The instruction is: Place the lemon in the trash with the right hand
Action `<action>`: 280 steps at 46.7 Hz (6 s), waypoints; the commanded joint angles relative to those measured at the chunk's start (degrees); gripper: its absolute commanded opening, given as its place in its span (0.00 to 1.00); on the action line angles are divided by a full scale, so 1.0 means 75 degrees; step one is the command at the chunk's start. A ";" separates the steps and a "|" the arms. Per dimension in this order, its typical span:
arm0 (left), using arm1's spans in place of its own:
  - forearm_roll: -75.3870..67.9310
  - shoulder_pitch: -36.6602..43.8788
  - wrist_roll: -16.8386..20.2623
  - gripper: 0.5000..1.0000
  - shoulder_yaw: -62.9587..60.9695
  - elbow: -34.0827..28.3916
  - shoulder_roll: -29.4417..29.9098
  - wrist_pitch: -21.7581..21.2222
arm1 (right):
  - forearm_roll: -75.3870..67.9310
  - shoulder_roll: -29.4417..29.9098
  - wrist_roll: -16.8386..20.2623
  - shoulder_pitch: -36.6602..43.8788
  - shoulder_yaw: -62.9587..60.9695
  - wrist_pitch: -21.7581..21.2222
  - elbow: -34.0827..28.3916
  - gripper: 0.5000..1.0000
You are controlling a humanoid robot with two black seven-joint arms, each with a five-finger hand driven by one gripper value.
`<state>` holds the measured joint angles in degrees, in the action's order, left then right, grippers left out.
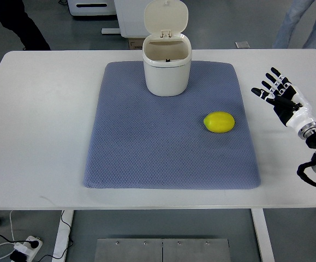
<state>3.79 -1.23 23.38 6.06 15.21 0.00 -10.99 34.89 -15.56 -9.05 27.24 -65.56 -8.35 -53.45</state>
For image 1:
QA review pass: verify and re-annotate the person in blue jeans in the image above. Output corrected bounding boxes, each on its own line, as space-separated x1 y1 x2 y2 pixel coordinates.
272 0 316 50

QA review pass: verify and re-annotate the black power cable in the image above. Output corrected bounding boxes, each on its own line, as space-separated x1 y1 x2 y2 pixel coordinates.
0 210 74 262

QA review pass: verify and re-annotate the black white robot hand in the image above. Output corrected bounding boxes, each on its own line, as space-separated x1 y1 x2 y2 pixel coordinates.
251 67 316 140

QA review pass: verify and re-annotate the white table leg left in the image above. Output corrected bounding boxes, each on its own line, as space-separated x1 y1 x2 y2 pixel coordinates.
51 210 74 261

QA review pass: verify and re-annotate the cardboard box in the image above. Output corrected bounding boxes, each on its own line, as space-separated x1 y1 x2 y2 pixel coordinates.
128 38 145 50

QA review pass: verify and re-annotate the small grey floor plate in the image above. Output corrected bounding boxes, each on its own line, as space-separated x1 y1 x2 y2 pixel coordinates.
235 41 251 49

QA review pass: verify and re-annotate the metal floor plate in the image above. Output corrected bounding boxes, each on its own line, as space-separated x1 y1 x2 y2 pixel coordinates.
94 238 231 261

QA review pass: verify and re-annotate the white trash can with lid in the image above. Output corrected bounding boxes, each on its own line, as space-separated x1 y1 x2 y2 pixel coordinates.
142 1 192 97

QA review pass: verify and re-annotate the blue quilted mat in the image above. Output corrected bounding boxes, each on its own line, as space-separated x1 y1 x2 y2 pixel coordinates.
84 61 261 190

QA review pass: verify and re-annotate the white appliance with slot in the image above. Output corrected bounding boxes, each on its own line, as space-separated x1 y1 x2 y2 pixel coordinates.
67 0 116 16

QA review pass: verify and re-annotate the white table leg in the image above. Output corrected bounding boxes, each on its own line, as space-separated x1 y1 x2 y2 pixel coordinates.
251 209 275 262
51 210 74 261

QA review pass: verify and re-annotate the white cabinet base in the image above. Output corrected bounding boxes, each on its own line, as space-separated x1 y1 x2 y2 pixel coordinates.
101 0 151 38

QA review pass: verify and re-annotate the yellow lemon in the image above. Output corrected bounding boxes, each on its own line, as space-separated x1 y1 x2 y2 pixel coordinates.
203 111 235 133

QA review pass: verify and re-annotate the white power strip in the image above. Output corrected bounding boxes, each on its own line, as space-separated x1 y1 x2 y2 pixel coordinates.
14 236 43 258

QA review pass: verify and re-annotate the person in dark trousers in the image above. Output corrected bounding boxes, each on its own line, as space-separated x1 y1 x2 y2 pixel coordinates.
0 1 51 51

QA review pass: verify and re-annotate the white table leg right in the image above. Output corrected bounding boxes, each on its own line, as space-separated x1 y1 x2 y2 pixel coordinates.
251 209 275 262

